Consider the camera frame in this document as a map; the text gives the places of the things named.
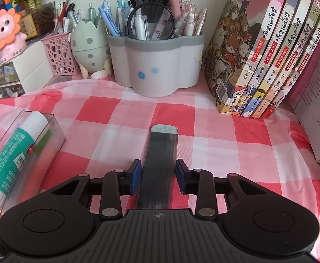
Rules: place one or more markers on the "pink checked tablecloth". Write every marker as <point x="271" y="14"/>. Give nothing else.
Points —
<point x="203" y="131"/>

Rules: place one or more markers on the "black magnifying glass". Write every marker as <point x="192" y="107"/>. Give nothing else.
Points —
<point x="154" y="24"/>

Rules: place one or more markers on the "clear planter box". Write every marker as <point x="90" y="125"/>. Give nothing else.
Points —
<point x="43" y="16"/>

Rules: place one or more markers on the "bunch of teal pens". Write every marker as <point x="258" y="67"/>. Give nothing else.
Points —
<point x="91" y="13"/>

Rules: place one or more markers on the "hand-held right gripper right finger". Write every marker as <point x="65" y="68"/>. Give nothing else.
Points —
<point x="182" y="176"/>

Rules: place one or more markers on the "row of paper booklets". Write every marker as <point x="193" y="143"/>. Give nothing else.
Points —
<point x="318" y="109"/>

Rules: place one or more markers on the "green egg-shaped pen holder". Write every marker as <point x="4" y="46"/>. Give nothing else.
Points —
<point x="88" y="49"/>

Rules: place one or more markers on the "dark pencil lead case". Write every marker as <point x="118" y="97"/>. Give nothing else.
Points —
<point x="160" y="156"/>

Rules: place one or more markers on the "white drawer organiser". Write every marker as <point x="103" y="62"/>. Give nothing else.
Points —
<point x="34" y="63"/>

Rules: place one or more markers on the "pink sunflower toy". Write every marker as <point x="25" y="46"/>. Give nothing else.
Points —
<point x="3" y="27"/>

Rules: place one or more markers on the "bunch of red black pens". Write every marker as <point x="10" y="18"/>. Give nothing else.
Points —
<point x="64" y="11"/>

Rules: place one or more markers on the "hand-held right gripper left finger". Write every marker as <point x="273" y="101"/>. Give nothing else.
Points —
<point x="134" y="178"/>

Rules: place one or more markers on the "comic book pink spine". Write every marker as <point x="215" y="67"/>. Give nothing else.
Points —
<point x="231" y="46"/>

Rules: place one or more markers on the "grey flower-shaped pen holder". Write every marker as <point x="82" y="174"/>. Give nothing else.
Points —
<point x="160" y="68"/>

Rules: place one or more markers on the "clear plastic tray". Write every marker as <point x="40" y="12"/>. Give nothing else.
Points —
<point x="55" y="139"/>

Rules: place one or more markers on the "colourful puzzle cube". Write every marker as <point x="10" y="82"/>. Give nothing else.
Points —
<point x="12" y="4"/>

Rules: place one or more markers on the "pink mesh pen holder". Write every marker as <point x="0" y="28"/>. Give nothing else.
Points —
<point x="61" y="54"/>

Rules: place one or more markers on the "comic book blue spine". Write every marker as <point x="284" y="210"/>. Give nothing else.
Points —
<point x="287" y="27"/>

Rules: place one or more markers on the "green white glue stick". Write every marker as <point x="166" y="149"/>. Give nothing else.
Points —
<point x="14" y="156"/>

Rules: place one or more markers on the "gold label card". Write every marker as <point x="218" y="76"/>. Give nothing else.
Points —
<point x="31" y="27"/>

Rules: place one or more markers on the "green highlighter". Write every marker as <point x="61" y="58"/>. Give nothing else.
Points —
<point x="47" y="139"/>

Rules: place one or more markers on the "comic book yellow spine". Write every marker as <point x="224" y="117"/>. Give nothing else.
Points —
<point x="305" y="41"/>

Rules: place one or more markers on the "bunch of pastel pens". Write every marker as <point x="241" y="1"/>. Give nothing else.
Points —
<point x="188" y="22"/>

